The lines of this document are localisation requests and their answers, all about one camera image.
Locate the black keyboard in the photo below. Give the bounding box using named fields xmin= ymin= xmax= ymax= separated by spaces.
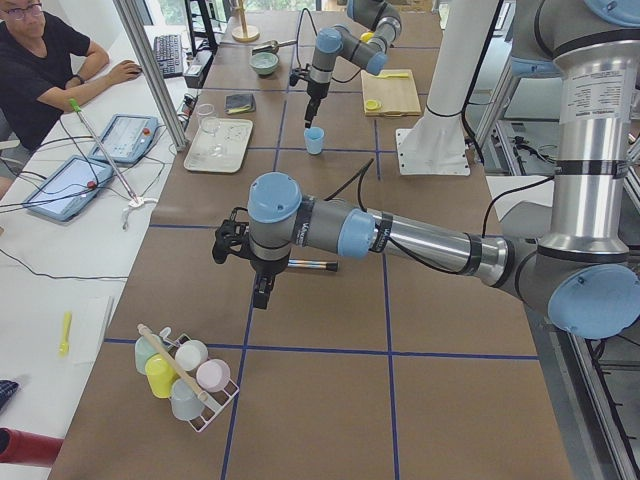
xmin=153 ymin=34 xmax=183 ymax=78

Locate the blue teach pendant far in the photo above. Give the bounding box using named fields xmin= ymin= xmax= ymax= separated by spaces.
xmin=100 ymin=114 xmax=159 ymax=166

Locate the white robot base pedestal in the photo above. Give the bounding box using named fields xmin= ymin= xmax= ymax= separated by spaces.
xmin=396 ymin=0 xmax=502 ymax=176

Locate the wooden cup tree stand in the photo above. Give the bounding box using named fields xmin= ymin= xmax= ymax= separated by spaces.
xmin=231 ymin=0 xmax=260 ymax=43

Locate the seated person black shirt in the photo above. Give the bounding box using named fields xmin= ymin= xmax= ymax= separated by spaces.
xmin=1 ymin=1 xmax=141 ymax=159

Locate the white wire cup rack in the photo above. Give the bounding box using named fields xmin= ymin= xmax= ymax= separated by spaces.
xmin=134 ymin=324 xmax=239 ymax=432

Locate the cream bear serving tray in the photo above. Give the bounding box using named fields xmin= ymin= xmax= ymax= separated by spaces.
xmin=183 ymin=119 xmax=253 ymax=174

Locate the yellow lemon slice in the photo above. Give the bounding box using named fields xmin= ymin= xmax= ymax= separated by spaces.
xmin=364 ymin=99 xmax=382 ymax=112

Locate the steel ice scoop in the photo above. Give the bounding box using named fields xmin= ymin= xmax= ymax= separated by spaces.
xmin=252 ymin=39 xmax=298 ymax=55

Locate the yellow plastic knife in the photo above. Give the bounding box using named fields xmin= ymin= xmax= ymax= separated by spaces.
xmin=375 ymin=72 xmax=410 ymax=79

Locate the wooden rack handle rod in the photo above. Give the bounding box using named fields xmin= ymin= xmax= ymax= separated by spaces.
xmin=137 ymin=324 xmax=209 ymax=403

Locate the blue teach pendant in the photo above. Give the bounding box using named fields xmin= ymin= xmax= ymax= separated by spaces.
xmin=100 ymin=114 xmax=159 ymax=166
xmin=22 ymin=155 xmax=115 ymax=222

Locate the green bowl of ice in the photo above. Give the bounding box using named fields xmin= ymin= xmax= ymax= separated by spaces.
xmin=249 ymin=52 xmax=279 ymax=77

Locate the steel muddler black tip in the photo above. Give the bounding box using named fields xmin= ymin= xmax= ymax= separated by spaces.
xmin=287 ymin=259 xmax=339 ymax=272

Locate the blue teach pendant near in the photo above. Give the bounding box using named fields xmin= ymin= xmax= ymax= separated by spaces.
xmin=22 ymin=155 xmax=115 ymax=222

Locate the green plastic cup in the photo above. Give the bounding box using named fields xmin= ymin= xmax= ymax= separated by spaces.
xmin=134 ymin=336 xmax=157 ymax=375

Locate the white plastic cup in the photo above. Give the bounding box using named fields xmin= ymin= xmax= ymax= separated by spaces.
xmin=175 ymin=340 xmax=208 ymax=372

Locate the yellow folded cloth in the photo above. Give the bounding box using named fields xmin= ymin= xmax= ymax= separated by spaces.
xmin=229 ymin=105 xmax=254 ymax=115

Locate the bamboo cutting board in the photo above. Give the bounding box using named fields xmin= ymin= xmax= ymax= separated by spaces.
xmin=360 ymin=69 xmax=422 ymax=117

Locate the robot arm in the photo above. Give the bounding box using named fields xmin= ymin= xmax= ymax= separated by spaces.
xmin=245 ymin=1 xmax=639 ymax=339
xmin=302 ymin=0 xmax=402 ymax=128

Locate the grey folded cloth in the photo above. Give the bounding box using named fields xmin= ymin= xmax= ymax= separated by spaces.
xmin=225 ymin=93 xmax=255 ymax=115

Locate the light blue plastic cup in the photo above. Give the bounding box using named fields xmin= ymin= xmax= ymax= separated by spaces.
xmin=304 ymin=126 xmax=325 ymax=155

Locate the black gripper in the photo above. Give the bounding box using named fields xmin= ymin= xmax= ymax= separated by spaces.
xmin=304 ymin=79 xmax=328 ymax=128
xmin=250 ymin=245 xmax=291 ymax=309

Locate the grey plastic cup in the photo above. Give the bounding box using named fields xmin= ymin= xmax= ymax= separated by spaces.
xmin=170 ymin=379 xmax=204 ymax=421

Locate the clear wine glass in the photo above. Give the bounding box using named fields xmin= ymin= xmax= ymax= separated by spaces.
xmin=196 ymin=103 xmax=224 ymax=157

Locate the pink metal rod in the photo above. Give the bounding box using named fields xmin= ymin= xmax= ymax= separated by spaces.
xmin=69 ymin=98 xmax=138 ymax=201

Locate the aluminium frame post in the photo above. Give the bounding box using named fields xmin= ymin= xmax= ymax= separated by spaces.
xmin=113 ymin=0 xmax=188 ymax=152

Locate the yellow plastic cup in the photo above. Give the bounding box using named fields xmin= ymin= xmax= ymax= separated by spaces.
xmin=144 ymin=354 xmax=178 ymax=399

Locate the pink plastic cup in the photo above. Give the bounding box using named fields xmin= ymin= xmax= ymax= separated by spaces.
xmin=196 ymin=359 xmax=231 ymax=392

